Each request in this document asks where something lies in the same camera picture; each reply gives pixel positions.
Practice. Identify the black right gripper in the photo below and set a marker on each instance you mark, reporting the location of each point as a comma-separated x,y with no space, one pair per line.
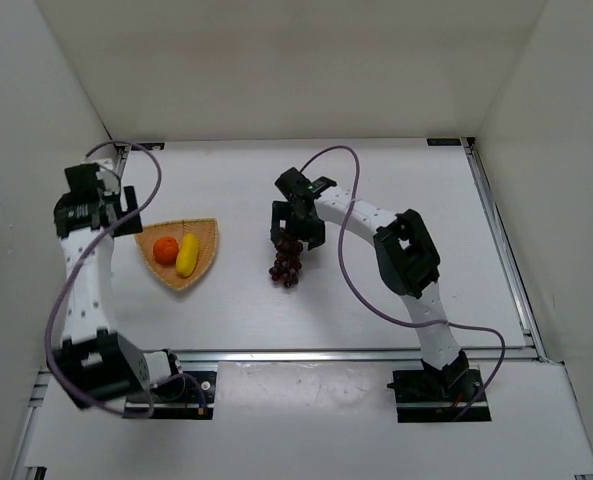
297,220

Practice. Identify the front aluminium frame rail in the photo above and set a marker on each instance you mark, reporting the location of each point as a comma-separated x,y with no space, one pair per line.
378,355

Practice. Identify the aluminium frame rail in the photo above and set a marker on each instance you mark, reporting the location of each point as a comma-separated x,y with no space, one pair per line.
89,304
378,355
507,259

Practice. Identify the black corner bracket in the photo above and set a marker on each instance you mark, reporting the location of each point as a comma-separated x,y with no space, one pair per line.
148,146
443,142

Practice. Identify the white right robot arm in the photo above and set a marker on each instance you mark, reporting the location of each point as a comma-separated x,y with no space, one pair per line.
407,261

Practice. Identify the black left corner bracket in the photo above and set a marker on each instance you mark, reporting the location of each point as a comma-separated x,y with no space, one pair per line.
148,146

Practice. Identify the right aluminium frame rail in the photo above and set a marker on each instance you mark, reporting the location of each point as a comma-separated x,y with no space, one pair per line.
507,259

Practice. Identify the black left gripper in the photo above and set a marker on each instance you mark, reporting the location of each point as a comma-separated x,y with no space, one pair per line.
127,215

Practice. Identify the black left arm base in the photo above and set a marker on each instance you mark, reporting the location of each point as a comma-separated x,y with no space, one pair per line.
180,395

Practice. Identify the left aluminium frame rail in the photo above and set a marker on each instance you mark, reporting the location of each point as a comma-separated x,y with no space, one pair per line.
89,304

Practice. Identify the black right corner bracket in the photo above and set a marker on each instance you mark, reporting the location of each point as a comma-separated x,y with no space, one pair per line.
443,142

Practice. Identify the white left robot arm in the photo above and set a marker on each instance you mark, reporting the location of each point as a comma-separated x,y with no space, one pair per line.
92,355

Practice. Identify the dark red fake grapes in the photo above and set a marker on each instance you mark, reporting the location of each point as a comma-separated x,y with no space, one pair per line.
287,264

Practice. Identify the yellow fake lemon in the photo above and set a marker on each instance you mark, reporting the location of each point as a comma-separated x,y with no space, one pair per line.
188,254

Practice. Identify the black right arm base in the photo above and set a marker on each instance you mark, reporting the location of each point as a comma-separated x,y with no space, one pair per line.
419,399

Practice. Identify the woven bamboo fruit basket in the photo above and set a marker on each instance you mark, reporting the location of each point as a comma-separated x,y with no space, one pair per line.
207,232

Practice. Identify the fake orange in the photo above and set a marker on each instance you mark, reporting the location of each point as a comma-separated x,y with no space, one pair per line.
165,250

